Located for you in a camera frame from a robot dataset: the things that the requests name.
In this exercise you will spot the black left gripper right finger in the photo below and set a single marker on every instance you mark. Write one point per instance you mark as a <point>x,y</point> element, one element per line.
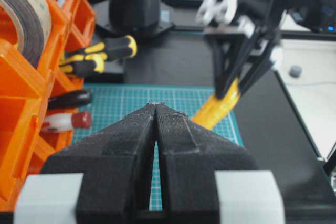
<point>189,156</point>

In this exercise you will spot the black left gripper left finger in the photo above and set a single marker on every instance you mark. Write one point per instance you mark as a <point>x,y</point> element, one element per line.
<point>116,164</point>

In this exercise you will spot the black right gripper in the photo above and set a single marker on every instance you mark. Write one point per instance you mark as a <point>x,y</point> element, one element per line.
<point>226,24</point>

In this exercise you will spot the yellow utility cutter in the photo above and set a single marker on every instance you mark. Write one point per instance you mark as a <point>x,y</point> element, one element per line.
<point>214,109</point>

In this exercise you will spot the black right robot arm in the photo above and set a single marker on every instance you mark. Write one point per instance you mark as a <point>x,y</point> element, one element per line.
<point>315,15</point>

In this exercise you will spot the orange container rack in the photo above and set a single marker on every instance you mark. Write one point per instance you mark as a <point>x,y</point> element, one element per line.
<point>25,91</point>

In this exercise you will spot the small grey cap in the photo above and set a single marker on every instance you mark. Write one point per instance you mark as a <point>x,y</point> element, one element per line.
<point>295,71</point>

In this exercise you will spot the black table mat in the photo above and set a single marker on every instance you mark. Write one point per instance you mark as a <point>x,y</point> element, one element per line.
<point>268,121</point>

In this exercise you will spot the tape roll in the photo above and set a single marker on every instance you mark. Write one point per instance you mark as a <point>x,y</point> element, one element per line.
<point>32,23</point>

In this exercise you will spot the red white tool handle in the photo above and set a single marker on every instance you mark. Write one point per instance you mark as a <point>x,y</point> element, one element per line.
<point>64,122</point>

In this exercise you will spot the black glossy tool handle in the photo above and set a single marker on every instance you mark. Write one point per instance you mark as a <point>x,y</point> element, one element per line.
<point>72,99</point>

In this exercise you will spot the yellow black screwdriver handle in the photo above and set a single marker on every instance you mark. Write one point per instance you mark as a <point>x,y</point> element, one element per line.
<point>110,49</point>

